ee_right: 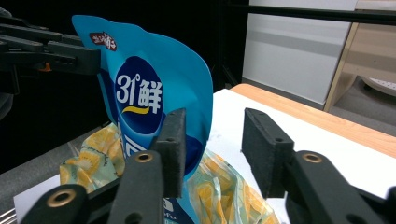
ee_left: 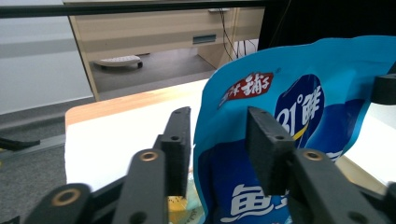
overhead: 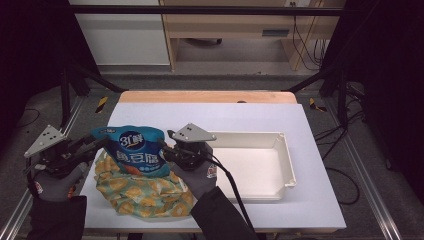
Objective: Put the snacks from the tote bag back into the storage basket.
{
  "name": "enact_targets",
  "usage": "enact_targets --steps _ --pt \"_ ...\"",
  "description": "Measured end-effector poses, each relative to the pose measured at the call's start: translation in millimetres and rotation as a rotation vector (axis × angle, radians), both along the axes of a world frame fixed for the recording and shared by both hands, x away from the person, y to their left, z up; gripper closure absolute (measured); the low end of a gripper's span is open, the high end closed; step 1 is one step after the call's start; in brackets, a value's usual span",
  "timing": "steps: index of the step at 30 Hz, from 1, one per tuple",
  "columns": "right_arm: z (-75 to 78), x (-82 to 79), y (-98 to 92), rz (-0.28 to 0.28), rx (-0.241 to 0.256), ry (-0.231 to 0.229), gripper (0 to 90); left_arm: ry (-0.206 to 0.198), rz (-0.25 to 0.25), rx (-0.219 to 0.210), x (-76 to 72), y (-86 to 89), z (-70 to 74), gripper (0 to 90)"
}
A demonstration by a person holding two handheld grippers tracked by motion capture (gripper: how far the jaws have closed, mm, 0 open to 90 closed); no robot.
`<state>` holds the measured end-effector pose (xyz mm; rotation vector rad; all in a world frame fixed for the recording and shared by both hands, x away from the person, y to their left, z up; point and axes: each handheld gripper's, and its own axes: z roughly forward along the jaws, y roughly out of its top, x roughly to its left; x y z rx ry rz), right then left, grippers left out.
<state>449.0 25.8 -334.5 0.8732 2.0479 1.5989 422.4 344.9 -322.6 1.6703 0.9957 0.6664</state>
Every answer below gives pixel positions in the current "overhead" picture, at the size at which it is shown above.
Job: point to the dark curtain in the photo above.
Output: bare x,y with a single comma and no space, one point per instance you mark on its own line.
390,83
30,50

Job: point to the yellow black tape strip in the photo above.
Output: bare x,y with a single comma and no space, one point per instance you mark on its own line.
101,104
312,103

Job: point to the black horizontal frame bar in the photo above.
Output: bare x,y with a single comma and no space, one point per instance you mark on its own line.
200,10

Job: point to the teal orange-print fabric bag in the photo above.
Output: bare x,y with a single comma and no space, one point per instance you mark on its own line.
143,196

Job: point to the black metal stand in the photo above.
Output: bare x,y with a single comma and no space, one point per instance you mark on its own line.
65,96
342,100

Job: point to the light wooden desk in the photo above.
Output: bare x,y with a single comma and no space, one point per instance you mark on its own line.
230,23

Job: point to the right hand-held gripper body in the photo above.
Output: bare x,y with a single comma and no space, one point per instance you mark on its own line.
193,133

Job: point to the person's right hand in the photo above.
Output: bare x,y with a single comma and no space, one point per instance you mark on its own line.
200,181

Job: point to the blue snack packet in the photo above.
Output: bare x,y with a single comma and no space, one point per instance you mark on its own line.
136,151

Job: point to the white cabinet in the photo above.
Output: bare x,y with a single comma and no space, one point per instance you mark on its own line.
123,40

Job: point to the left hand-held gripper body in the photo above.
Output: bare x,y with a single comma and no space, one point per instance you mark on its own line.
45,140

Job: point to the white plastic bin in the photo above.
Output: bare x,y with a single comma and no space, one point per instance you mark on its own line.
256,166

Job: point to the aluminium rail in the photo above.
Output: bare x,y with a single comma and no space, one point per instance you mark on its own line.
13,216
363,173

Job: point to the white table mat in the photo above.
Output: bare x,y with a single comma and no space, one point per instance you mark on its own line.
233,116

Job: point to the person's left hand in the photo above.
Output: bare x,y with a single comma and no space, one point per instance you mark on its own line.
56,186

